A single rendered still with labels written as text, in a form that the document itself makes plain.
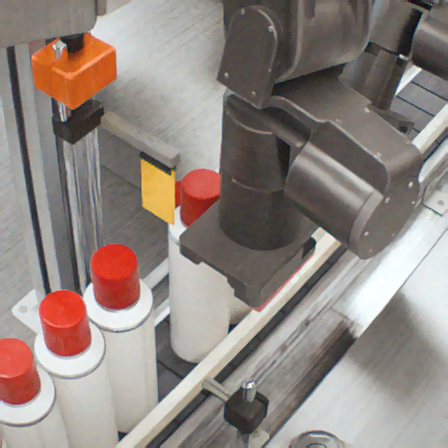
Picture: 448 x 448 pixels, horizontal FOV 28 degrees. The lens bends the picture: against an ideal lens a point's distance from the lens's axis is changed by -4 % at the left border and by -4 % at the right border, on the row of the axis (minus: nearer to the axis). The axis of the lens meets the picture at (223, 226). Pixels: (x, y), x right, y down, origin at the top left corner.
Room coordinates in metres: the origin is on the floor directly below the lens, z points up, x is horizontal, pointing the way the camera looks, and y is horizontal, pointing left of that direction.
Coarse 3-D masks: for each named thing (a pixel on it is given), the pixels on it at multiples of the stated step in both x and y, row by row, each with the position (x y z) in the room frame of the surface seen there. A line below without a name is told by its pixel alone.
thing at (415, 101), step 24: (408, 96) 0.83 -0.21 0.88; (432, 96) 0.84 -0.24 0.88; (432, 144) 0.75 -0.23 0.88; (288, 312) 0.52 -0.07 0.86; (168, 336) 0.47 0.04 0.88; (264, 336) 0.48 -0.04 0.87; (168, 360) 0.45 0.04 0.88; (240, 360) 0.45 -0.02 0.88; (168, 384) 0.42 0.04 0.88; (192, 408) 0.40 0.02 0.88; (168, 432) 0.37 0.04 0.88
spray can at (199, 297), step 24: (192, 192) 0.46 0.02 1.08; (216, 192) 0.46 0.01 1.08; (192, 216) 0.45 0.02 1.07; (192, 264) 0.44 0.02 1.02; (192, 288) 0.44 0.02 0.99; (216, 288) 0.45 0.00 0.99; (192, 312) 0.44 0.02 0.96; (216, 312) 0.45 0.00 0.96; (192, 336) 0.44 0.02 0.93; (216, 336) 0.45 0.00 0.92; (192, 360) 0.44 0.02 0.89
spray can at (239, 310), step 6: (216, 168) 0.53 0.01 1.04; (234, 300) 0.49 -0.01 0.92; (240, 300) 0.49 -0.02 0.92; (234, 306) 0.49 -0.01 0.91; (240, 306) 0.49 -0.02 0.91; (246, 306) 0.49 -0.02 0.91; (234, 312) 0.49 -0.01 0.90; (240, 312) 0.49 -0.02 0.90; (246, 312) 0.49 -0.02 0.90; (234, 318) 0.49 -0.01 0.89; (240, 318) 0.49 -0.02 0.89; (234, 324) 0.49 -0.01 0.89
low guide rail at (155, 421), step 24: (432, 120) 0.75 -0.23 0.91; (336, 240) 0.57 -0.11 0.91; (312, 264) 0.54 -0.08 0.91; (288, 288) 0.51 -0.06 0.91; (264, 312) 0.48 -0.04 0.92; (240, 336) 0.45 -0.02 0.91; (216, 360) 0.43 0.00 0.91; (192, 384) 0.40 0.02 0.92; (168, 408) 0.38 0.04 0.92; (144, 432) 0.35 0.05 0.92
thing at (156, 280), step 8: (400, 56) 0.81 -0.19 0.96; (160, 264) 0.49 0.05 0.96; (168, 264) 0.49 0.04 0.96; (152, 272) 0.48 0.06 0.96; (160, 272) 0.48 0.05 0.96; (168, 272) 0.48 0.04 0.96; (144, 280) 0.47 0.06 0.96; (152, 280) 0.47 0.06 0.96; (160, 280) 0.47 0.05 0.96; (168, 280) 0.48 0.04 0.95; (152, 288) 0.47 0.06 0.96; (160, 288) 0.47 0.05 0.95
